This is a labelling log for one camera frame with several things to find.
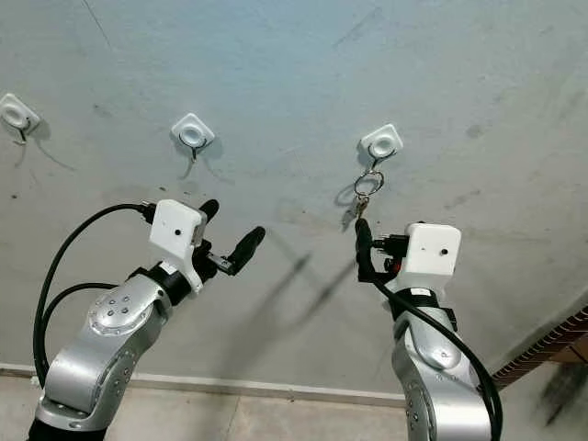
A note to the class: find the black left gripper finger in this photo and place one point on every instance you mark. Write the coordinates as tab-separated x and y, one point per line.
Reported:
209	209
249	248

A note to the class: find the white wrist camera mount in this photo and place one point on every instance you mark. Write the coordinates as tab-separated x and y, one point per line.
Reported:
427	253
179	230

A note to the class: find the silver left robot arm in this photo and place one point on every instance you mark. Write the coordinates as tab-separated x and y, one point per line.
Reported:
96	354

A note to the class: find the red brick tiled door frame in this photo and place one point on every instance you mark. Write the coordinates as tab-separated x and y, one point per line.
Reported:
551	342

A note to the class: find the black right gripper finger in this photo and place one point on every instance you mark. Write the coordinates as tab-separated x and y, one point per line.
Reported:
364	243

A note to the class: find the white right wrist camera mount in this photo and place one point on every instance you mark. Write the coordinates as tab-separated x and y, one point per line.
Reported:
427	253

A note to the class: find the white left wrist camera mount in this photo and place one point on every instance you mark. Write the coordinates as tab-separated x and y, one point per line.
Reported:
179	230

